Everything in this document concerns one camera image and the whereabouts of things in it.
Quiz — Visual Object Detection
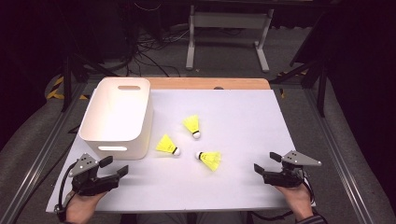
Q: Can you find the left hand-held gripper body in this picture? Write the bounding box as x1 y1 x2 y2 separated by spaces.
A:
67 152 121 198

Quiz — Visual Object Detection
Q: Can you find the black tripod stand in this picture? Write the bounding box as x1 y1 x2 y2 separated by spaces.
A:
60 54 120 113
269 59 332 118

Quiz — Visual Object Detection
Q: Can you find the person's right hand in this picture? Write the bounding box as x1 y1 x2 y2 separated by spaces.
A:
275 183 314 222

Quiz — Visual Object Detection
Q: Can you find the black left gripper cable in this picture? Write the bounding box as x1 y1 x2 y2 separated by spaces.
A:
53 161 79 216

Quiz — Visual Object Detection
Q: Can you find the aluminium frame rail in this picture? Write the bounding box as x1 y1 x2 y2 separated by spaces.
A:
0 82 92 224
303 88 375 224

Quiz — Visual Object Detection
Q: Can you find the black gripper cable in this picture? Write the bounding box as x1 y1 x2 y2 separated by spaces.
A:
248 176 316 222
53 161 79 216

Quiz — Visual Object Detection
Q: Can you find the white plastic storage bin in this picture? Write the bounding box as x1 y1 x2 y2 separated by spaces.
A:
78 77 154 161

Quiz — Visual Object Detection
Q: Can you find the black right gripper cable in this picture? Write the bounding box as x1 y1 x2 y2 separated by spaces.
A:
248 176 316 222

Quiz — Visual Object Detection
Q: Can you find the white metal desk frame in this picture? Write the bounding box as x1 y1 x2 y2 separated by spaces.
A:
185 4 275 74

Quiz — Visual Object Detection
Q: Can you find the person's left hand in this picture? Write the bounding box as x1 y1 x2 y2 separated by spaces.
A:
64 190 108 224

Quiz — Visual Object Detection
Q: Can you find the yellow shuttlecock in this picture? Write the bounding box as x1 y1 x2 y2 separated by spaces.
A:
182 114 202 140
194 150 222 173
155 133 181 157

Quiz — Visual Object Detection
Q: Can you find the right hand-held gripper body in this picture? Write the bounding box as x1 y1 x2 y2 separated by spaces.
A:
262 149 322 189

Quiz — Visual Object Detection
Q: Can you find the wooden table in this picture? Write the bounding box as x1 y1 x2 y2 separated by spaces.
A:
146 77 272 91

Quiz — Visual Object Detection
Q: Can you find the tangle of black floor cables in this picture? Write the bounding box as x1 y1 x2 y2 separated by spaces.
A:
124 27 188 78

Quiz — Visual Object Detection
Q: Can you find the white table board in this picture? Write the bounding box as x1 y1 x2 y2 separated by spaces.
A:
46 88 316 214

